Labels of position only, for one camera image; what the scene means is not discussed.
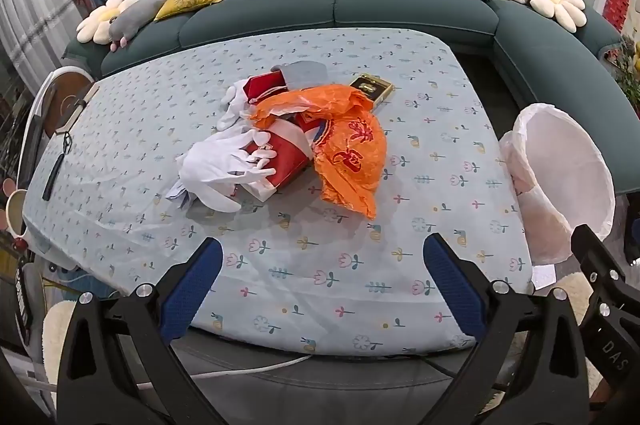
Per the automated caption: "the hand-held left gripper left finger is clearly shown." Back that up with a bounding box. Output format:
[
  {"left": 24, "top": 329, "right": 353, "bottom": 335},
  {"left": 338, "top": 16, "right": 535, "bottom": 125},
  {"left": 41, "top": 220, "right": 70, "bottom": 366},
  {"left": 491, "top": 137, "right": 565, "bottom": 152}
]
[{"left": 56, "top": 236, "right": 236, "bottom": 425}]

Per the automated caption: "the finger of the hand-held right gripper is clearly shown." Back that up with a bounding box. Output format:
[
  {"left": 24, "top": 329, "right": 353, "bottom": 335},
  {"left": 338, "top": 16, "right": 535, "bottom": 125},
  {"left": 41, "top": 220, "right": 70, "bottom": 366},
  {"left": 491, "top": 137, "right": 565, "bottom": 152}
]
[{"left": 570, "top": 224, "right": 640, "bottom": 322}]

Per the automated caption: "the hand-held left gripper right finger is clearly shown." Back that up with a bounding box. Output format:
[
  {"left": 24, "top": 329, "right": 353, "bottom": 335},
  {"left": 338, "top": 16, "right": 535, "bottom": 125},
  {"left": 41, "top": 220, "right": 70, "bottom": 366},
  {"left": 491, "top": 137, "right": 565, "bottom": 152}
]
[{"left": 400, "top": 232, "right": 591, "bottom": 425}]

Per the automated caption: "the round bin with white liner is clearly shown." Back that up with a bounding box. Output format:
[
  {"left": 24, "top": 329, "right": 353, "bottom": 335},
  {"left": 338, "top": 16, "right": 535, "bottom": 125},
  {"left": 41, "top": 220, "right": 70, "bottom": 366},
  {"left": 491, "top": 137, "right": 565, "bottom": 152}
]
[{"left": 498, "top": 102, "right": 617, "bottom": 267}]

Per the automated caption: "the red and white paper cup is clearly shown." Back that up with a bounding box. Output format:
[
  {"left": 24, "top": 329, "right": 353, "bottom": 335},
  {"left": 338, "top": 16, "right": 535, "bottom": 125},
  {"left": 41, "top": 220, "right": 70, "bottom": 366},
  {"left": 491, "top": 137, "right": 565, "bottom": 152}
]
[{"left": 243, "top": 115, "right": 321, "bottom": 196}]

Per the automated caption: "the orange plastic bag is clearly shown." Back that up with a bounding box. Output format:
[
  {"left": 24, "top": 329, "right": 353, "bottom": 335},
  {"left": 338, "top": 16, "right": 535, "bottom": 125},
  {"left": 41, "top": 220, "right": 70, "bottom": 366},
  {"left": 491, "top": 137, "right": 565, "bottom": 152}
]
[{"left": 249, "top": 85, "right": 389, "bottom": 221}]

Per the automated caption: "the black and gold box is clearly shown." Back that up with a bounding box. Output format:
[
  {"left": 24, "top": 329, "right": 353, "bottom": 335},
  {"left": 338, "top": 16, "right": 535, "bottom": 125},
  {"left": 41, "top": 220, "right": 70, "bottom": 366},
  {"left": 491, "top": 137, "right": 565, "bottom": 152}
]
[{"left": 348, "top": 74, "right": 396, "bottom": 113}]

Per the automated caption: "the grey drawstring pouch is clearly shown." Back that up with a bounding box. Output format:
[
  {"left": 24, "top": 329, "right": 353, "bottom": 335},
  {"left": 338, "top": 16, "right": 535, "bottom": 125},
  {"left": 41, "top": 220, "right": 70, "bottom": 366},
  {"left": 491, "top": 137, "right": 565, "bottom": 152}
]
[{"left": 271, "top": 61, "right": 327, "bottom": 92}]

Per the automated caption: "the cream fluffy rug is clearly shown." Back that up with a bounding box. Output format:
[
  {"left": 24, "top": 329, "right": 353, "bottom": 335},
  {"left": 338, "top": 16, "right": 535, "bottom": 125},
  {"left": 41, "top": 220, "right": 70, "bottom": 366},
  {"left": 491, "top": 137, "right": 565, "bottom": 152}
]
[{"left": 537, "top": 272, "right": 588, "bottom": 301}]

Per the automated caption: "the floral light blue tablecloth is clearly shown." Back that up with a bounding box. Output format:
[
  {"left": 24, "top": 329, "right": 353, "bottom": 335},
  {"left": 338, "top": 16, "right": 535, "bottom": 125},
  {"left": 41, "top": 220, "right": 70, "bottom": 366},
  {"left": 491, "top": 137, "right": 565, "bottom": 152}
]
[{"left": 22, "top": 27, "right": 536, "bottom": 356}]

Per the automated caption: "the cream fluffy cushion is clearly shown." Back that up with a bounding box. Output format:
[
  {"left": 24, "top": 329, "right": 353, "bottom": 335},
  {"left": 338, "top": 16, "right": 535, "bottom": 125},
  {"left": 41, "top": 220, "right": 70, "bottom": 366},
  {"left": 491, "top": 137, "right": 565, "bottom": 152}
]
[{"left": 44, "top": 302, "right": 76, "bottom": 386}]

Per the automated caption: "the potted plant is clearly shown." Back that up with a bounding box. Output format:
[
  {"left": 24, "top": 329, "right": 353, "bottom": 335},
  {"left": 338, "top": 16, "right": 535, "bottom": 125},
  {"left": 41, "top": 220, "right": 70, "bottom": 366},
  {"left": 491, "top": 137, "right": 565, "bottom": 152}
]
[{"left": 607, "top": 37, "right": 640, "bottom": 103}]

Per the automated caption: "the grey plush toy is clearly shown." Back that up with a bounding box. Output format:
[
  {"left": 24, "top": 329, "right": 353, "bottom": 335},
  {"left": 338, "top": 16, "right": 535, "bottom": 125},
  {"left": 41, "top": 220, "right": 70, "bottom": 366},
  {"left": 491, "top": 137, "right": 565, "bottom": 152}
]
[{"left": 108, "top": 0, "right": 171, "bottom": 54}]

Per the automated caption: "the teal curved sofa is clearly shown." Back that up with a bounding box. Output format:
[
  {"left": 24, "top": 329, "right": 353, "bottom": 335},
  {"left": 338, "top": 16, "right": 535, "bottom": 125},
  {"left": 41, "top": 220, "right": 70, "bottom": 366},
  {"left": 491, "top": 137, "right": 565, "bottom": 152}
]
[{"left": 62, "top": 0, "right": 640, "bottom": 196}]

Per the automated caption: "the white sheer curtain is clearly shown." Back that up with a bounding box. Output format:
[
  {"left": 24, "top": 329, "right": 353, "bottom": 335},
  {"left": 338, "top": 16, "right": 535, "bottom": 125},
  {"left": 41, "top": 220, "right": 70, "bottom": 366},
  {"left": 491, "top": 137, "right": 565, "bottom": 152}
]
[{"left": 0, "top": 0, "right": 76, "bottom": 80}]

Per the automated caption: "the white cable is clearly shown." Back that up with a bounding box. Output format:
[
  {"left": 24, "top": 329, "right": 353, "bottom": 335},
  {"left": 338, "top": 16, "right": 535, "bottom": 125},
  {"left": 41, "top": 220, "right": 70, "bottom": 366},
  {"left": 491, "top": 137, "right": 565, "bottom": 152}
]
[{"left": 135, "top": 353, "right": 313, "bottom": 392}]

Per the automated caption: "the white frame chair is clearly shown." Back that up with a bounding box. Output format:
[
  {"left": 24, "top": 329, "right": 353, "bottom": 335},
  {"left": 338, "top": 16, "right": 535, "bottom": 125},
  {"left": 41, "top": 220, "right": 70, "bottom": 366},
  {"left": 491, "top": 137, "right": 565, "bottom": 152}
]
[{"left": 17, "top": 66, "right": 97, "bottom": 190}]

